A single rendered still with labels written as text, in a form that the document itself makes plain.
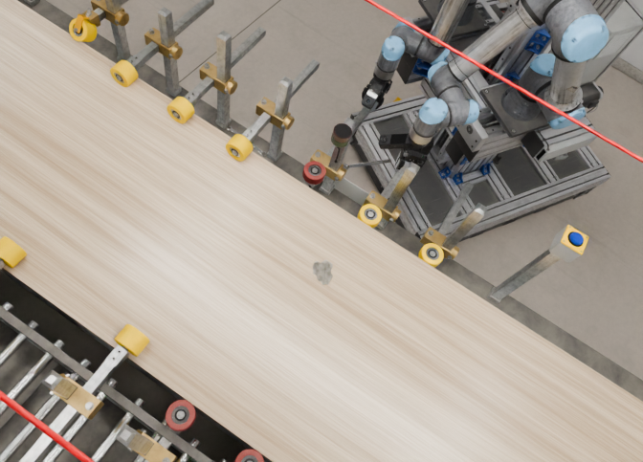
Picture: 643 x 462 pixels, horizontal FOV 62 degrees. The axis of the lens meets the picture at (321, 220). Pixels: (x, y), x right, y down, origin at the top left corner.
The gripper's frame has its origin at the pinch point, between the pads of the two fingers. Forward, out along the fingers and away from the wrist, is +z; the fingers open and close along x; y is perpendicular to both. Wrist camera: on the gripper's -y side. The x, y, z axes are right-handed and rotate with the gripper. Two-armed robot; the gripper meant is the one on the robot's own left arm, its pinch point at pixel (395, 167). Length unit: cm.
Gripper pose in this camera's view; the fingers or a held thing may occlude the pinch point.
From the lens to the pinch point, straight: 191.7
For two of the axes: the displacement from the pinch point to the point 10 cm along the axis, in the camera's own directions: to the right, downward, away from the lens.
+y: 9.6, 2.7, 0.5
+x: 2.1, -8.6, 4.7
